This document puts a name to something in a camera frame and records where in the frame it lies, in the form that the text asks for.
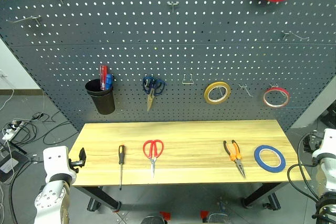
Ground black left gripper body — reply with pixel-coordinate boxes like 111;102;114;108
68;157;81;174

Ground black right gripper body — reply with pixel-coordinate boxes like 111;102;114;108
302;131;326;154

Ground grey pegboard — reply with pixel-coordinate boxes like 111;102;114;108
0;0;336;132

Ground black equipment base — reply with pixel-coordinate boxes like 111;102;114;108
318;108;336;129

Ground black table leg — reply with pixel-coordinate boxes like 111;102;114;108
78;186;122;212
241;182;290;209

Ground black plastic cup holder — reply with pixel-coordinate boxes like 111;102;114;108
85;78;116;115

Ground blue tape roll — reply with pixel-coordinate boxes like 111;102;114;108
253;144;287;174

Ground thin red tape roll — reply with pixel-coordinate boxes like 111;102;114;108
262;86;290;109

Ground black flat box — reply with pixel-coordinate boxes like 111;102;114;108
0;150;30;183

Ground white power strip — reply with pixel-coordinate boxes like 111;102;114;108
2;127;17;141

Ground orange black needle-nose pliers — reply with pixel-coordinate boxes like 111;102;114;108
223;140;247;179

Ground metal double prong hook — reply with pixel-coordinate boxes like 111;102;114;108
238;83;254;98

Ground yellow tape roll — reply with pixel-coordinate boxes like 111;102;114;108
204;81;232;105

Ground short metal pegboard hook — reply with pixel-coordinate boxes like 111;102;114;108
166;1;181;13

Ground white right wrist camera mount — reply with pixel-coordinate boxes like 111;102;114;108
312;128;336;162

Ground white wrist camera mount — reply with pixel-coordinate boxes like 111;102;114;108
42;145;77;183
312;128;336;162

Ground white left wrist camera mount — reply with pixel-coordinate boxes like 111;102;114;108
42;145;77;183

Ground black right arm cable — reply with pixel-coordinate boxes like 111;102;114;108
287;131;320;204

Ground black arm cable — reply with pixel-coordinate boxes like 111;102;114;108
287;131;320;204
8;155;46;224

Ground black floor cable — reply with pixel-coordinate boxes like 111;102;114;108
10;110;79;146

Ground black orange handled screwdriver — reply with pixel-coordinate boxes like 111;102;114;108
118;144;126;191

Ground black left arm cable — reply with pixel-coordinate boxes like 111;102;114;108
8;155;46;224

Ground red handled scissors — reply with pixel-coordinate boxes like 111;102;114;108
142;139;165;178

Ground blue handled screwdriver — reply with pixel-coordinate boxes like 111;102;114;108
104;73;115;90

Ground blue handled scissors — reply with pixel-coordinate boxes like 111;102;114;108
142;76;166;112

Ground white floor cable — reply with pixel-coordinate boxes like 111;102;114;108
0;71;17;112

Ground metal wire loop hook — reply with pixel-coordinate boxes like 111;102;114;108
182;73;196;86

